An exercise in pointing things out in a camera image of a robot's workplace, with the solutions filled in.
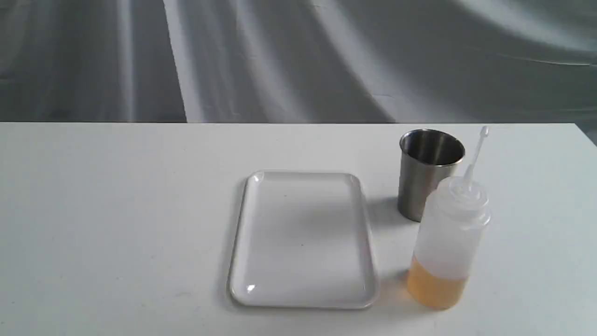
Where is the translucent squeeze bottle amber liquid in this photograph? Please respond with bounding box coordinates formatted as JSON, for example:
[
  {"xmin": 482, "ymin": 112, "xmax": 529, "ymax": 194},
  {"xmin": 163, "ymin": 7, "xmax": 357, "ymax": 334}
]
[{"xmin": 407, "ymin": 126, "xmax": 491, "ymax": 310}]

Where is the stainless steel cup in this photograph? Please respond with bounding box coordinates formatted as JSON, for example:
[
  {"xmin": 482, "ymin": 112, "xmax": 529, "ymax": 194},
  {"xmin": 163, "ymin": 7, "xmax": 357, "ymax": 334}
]
[{"xmin": 397, "ymin": 128, "xmax": 465, "ymax": 223}]

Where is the white rectangular plastic tray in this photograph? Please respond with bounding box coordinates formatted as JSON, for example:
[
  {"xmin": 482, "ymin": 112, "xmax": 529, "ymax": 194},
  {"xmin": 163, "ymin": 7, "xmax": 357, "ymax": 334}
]
[{"xmin": 228, "ymin": 170, "xmax": 380, "ymax": 310}]

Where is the grey draped backdrop cloth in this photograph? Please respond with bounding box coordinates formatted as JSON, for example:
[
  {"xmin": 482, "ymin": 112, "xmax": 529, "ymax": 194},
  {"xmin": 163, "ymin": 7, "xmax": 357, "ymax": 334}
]
[{"xmin": 0, "ymin": 0, "xmax": 597, "ymax": 142}]

